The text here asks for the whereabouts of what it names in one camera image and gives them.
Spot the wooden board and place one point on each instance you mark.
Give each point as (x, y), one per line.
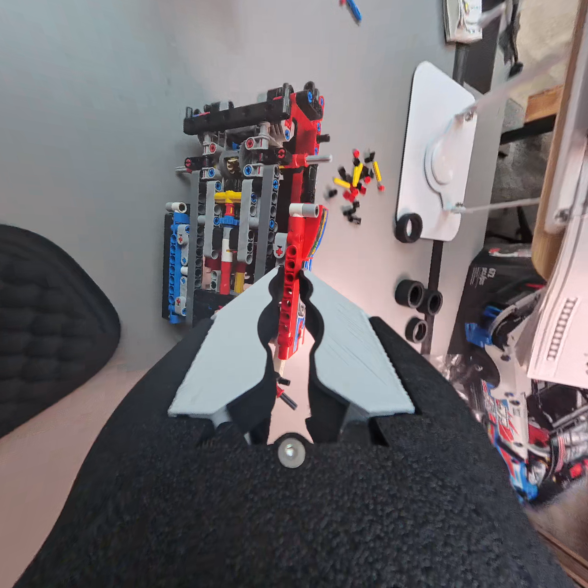
(551, 206)

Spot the toy car instruction booklet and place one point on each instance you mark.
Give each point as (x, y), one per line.
(565, 330)

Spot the toy brick car chassis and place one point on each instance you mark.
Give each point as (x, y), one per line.
(257, 110)

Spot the grey desk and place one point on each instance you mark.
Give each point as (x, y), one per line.
(115, 115)

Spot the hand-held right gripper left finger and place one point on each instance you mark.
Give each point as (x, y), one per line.
(216, 353)

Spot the toy car box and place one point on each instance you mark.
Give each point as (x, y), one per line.
(487, 285)

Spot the small red brick pin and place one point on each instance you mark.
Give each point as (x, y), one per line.
(287, 398)

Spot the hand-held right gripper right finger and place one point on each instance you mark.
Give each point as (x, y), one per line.
(363, 363)

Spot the scattered brick pins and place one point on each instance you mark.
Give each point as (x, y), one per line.
(353, 9)

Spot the black toy tyre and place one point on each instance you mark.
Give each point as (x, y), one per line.
(403, 227)
(438, 301)
(411, 330)
(402, 294)

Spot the red toy brick side panel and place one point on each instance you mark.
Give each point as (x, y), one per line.
(291, 275)

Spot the clear plastic bag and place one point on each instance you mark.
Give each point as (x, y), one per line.
(459, 372)

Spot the small silver packet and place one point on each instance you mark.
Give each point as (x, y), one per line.
(461, 23)

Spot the pile of small brick pieces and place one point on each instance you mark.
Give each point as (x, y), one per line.
(353, 177)

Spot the white monitor stand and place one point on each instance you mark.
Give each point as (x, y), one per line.
(427, 115)

